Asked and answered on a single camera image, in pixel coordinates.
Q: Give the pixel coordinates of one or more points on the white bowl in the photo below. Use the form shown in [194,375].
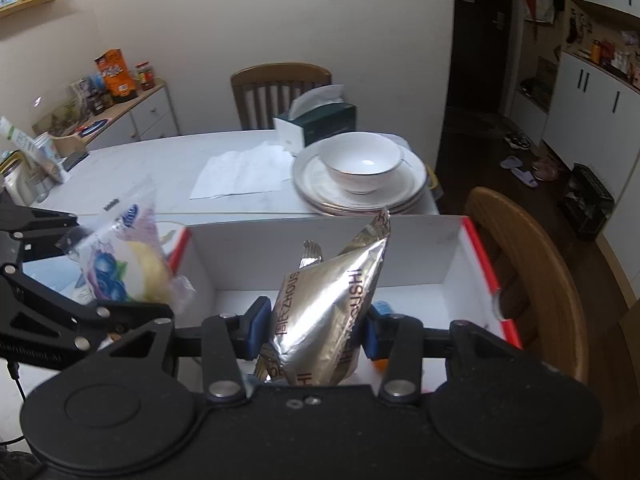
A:
[360,160]

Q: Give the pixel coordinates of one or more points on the dark green tissue box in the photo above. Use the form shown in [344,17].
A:
[325,122]

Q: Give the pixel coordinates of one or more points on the lilac slipper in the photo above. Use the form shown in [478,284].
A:
[525,178]
[511,162]

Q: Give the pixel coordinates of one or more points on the metal tin canister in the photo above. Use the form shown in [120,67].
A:
[14,185]

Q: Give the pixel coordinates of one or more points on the wooden tray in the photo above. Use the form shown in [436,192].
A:
[82,135]

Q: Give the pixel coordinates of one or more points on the white plate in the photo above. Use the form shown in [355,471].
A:
[312,175]
[320,205]

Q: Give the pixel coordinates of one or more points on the hanging bags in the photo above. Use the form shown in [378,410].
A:
[542,2]

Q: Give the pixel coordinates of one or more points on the blueberry print bread packet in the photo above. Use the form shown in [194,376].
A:
[127,265]

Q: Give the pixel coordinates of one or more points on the clear glass cup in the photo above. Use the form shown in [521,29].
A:
[40,186]

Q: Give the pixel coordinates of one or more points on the dark wooden slatted chair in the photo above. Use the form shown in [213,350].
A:
[280,95]

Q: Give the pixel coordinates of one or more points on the white wardrobe cabinet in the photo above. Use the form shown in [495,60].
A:
[585,105]

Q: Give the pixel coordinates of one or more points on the orange bottle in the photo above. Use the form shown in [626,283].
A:
[596,51]

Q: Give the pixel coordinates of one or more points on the orange snack bag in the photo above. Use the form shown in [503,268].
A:
[116,72]

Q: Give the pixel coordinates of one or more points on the dark glass jar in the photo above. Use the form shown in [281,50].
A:
[100,101]

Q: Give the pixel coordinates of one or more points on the white side cabinet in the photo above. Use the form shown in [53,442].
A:
[150,117]

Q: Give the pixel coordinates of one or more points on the white green packet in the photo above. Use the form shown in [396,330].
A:
[35,152]

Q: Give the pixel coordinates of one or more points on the white paper napkin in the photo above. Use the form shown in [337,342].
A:
[235,172]

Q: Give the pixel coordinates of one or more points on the clear glass tank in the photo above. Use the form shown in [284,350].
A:
[57,117]

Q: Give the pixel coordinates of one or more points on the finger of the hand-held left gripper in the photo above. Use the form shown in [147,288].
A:
[115,315]
[40,227]

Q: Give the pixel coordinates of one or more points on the light wooden curved chair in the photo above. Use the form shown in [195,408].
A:
[530,260]

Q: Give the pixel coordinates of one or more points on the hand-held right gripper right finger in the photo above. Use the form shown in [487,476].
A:
[376,332]

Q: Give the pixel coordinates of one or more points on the white cardboard box red trim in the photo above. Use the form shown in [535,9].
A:
[430,255]

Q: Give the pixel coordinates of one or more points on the red lidded jar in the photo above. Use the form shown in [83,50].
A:
[145,77]

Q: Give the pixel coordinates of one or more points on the pink slippers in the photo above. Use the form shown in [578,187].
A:
[547,169]

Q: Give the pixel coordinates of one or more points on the black phone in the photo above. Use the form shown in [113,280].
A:
[76,160]

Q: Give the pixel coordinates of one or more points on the dark sneakers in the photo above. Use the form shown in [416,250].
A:
[517,140]

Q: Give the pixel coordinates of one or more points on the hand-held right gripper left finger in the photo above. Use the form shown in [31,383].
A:
[260,327]

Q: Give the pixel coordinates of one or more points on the silver foil snack bag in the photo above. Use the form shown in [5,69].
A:
[320,310]

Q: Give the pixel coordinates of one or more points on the black crate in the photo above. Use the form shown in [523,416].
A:
[585,200]

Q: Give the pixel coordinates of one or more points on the dark door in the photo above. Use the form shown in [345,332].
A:
[475,40]

